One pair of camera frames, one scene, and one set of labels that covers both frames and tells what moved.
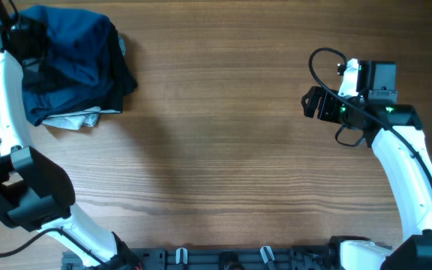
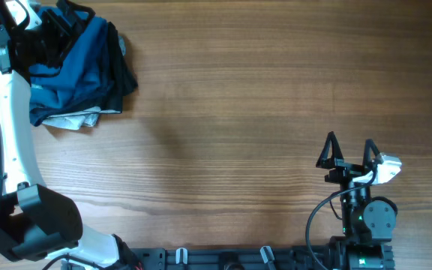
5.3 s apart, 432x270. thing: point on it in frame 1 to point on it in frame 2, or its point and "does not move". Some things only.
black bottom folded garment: x=124 y=78 does not move
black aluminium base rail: x=220 y=258 does not move
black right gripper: x=325 y=112 to x=343 y=172
